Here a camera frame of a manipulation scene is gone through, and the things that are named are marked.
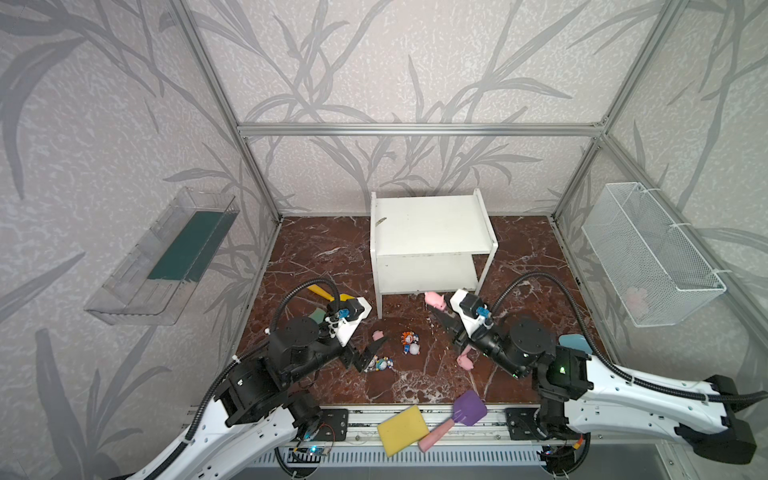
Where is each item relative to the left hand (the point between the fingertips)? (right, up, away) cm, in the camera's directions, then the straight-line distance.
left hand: (377, 313), depth 64 cm
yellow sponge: (+5, -31, +9) cm, 32 cm away
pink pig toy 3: (-2, -13, +25) cm, 28 cm away
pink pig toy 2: (+22, -17, +17) cm, 33 cm away
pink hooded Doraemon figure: (-3, -19, +18) cm, 27 cm away
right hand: (+13, +6, -2) cm, 14 cm away
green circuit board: (-18, -36, +8) cm, 41 cm away
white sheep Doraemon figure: (+9, -15, +21) cm, 28 cm away
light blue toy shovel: (+57, -15, +27) cm, 65 cm away
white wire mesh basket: (+60, +8, -1) cm, 61 cm away
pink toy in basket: (+63, 0, +9) cm, 64 cm away
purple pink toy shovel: (+23, -28, +12) cm, 38 cm away
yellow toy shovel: (-21, -2, +34) cm, 40 cm away
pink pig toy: (+12, +4, -5) cm, 14 cm away
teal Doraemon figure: (-1, -19, +19) cm, 27 cm away
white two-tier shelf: (+11, +15, +6) cm, 19 cm away
